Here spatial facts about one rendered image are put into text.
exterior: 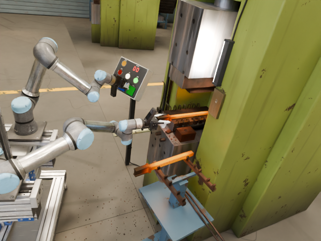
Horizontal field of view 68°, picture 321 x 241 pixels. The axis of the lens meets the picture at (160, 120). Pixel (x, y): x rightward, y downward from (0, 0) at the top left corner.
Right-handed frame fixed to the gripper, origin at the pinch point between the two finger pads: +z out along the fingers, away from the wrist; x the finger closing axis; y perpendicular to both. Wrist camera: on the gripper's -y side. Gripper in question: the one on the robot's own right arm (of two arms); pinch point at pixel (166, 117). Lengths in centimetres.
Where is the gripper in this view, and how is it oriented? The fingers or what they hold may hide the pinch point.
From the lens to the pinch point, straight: 174.2
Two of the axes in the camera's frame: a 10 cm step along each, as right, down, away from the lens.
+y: -1.4, 8.3, 5.4
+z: 9.0, -1.2, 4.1
